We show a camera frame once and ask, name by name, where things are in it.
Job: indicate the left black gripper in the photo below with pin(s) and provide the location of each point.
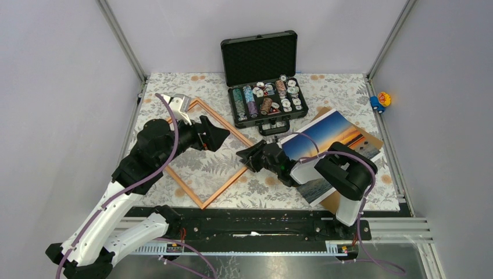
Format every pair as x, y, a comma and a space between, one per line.
213, 138

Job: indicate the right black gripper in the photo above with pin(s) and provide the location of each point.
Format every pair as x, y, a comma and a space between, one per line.
250, 160

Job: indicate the orange wooden picture frame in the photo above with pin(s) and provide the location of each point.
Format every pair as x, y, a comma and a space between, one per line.
205, 175

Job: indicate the sunset landscape photo print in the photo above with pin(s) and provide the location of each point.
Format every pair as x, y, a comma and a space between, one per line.
314, 188

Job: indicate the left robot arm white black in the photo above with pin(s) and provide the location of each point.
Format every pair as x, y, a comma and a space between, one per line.
94, 249

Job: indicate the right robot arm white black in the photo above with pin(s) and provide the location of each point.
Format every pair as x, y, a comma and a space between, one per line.
351, 174

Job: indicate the green poker chip stack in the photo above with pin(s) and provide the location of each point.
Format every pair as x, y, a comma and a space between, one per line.
238, 98

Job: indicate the purple poker chip stack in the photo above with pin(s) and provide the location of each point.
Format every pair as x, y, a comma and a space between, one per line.
252, 109

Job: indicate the brown poker chip stack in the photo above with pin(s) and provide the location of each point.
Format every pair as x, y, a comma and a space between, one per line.
266, 106

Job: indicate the blue poker chip stack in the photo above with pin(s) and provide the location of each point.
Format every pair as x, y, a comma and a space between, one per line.
248, 94

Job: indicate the pink poker chip stack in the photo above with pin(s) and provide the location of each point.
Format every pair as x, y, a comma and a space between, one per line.
281, 88

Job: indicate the black poker chip case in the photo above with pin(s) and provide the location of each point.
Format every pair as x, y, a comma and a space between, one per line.
259, 61

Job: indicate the blue yellow toy car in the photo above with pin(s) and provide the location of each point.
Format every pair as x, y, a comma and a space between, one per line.
380, 102

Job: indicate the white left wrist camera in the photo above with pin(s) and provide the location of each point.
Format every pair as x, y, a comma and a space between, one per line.
179, 105

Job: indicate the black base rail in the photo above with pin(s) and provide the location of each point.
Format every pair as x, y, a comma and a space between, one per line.
263, 230

